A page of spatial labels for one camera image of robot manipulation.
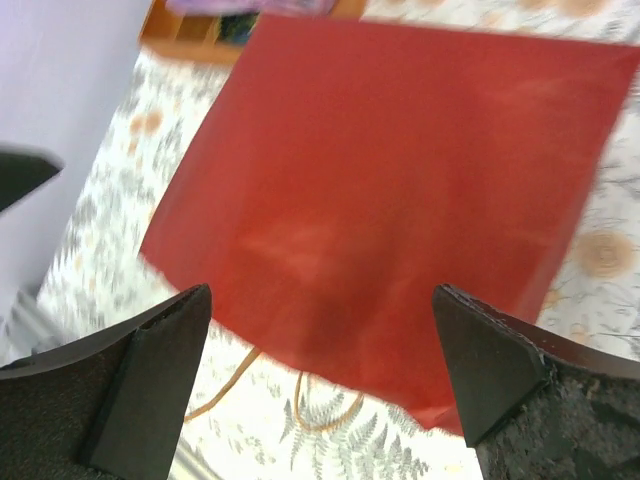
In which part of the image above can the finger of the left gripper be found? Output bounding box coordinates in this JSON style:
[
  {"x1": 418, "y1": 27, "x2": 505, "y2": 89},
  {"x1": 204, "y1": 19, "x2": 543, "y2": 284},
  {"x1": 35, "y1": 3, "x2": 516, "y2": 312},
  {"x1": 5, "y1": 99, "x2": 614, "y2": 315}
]
[{"x1": 0, "y1": 145, "x2": 64, "y2": 212}]

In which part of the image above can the purple folded cloth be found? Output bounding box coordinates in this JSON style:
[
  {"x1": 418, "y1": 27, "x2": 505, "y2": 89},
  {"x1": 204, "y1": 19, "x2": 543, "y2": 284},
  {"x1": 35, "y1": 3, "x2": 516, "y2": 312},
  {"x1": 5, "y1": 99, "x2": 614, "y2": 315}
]
[{"x1": 166, "y1": 0, "x2": 335, "y2": 15}]

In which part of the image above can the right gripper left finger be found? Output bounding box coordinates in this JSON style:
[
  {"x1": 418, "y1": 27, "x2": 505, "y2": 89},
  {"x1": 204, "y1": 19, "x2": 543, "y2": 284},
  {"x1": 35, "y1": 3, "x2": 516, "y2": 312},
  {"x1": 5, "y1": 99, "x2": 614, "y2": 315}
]
[{"x1": 1, "y1": 285, "x2": 212, "y2": 479}]

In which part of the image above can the floral table mat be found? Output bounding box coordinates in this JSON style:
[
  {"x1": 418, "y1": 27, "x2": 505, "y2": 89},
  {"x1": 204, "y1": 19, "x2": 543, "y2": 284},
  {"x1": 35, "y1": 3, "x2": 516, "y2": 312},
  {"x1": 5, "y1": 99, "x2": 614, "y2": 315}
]
[{"x1": 35, "y1": 0, "x2": 640, "y2": 480}]

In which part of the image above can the red paper bag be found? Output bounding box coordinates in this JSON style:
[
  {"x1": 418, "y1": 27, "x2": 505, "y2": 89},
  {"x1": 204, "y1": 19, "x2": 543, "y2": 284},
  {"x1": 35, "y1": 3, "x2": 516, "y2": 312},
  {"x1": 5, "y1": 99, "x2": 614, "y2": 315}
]
[{"x1": 140, "y1": 15, "x2": 639, "y2": 434}]

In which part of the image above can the orange wooden tray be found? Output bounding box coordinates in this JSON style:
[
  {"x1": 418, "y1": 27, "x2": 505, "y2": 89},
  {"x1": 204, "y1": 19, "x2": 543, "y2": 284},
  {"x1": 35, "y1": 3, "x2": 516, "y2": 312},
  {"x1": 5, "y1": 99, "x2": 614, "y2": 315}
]
[{"x1": 139, "y1": 0, "x2": 366, "y2": 65}]

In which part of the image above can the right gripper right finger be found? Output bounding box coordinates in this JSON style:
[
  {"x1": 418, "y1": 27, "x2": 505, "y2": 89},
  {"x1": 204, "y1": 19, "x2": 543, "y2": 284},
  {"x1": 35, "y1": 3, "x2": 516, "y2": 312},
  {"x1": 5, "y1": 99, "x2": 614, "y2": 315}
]
[{"x1": 432, "y1": 285, "x2": 639, "y2": 480}]

